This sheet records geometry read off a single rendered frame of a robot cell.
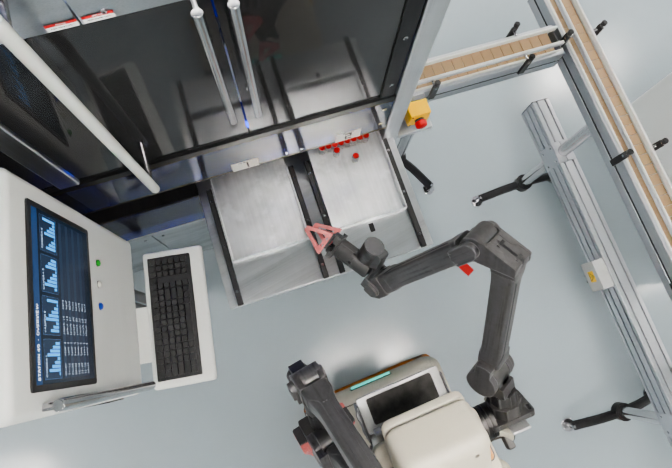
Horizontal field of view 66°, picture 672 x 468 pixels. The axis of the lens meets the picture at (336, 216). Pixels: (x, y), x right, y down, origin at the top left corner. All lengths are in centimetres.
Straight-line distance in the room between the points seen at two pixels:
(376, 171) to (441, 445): 94
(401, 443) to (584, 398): 175
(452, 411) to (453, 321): 142
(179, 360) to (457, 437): 93
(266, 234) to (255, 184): 18
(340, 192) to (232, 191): 36
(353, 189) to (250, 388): 120
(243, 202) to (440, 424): 95
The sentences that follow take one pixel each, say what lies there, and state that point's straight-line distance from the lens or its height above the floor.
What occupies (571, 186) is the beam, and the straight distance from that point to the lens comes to 236.
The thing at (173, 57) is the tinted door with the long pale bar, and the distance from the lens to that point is 110.
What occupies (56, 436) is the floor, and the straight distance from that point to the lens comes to 281.
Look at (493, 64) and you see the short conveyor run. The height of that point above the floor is 93.
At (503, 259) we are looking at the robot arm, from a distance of 109.
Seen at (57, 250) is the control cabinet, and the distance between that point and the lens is 135.
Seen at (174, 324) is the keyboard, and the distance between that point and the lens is 179.
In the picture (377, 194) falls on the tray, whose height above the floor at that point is 88.
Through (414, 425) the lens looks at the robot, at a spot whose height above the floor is 133.
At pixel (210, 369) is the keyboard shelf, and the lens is 177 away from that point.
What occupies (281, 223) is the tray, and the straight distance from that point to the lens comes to 172.
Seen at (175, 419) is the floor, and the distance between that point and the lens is 264.
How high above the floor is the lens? 255
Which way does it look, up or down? 75 degrees down
